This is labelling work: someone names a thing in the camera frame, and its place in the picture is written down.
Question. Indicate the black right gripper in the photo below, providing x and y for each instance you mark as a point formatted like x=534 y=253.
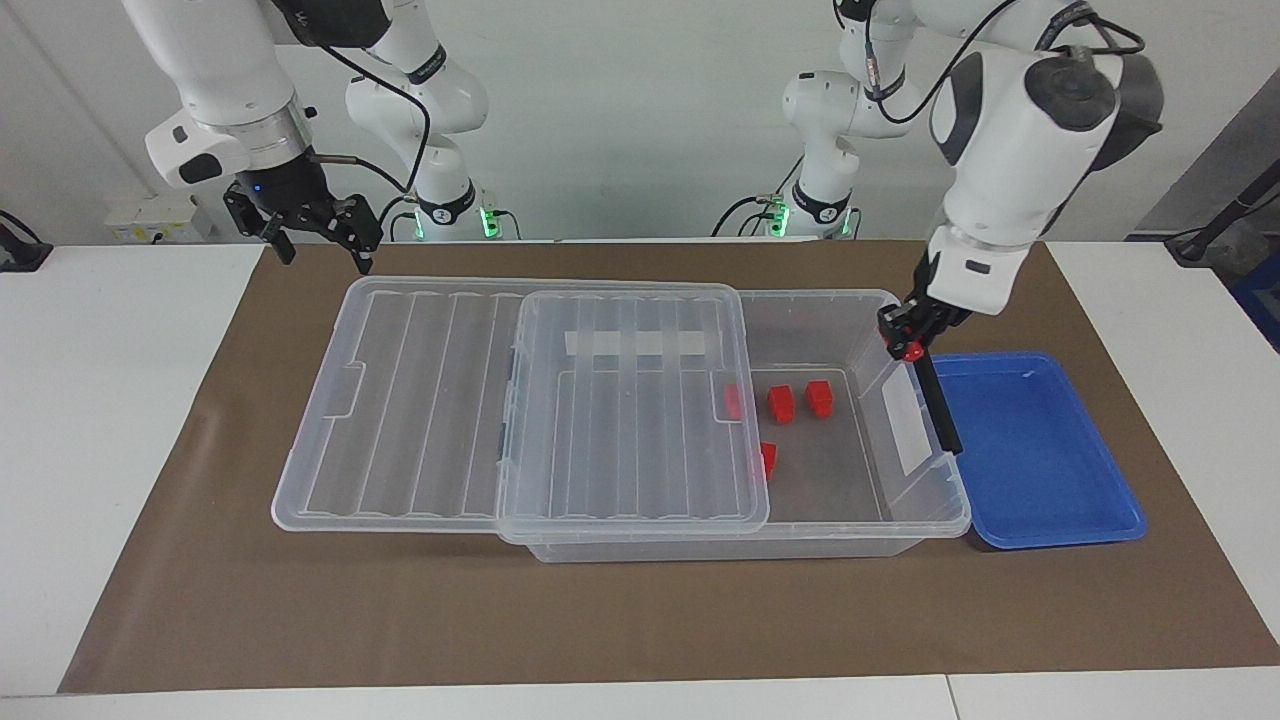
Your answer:
x=292 y=192

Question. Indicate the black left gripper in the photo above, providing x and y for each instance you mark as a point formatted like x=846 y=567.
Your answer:
x=938 y=305

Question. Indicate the red block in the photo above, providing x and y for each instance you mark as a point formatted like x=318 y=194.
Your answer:
x=733 y=402
x=781 y=404
x=819 y=399
x=768 y=460
x=912 y=351

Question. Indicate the clear ribbed plastic lid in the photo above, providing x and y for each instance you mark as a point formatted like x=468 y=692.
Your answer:
x=420 y=420

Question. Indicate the clear plastic storage box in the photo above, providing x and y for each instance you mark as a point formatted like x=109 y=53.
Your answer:
x=840 y=480

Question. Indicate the blue plastic tray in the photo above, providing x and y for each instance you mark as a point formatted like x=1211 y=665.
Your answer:
x=1030 y=450

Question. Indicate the black clamp device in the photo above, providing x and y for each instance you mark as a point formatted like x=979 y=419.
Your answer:
x=20 y=255

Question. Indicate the black stand leg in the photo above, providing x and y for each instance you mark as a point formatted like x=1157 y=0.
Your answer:
x=1225 y=215

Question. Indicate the blue crate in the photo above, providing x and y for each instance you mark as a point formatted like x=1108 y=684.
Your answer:
x=1262 y=300

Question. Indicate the brown table mat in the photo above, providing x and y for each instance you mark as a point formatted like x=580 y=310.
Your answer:
x=300 y=600

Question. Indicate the white wall socket box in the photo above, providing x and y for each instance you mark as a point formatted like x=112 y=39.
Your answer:
x=150 y=215

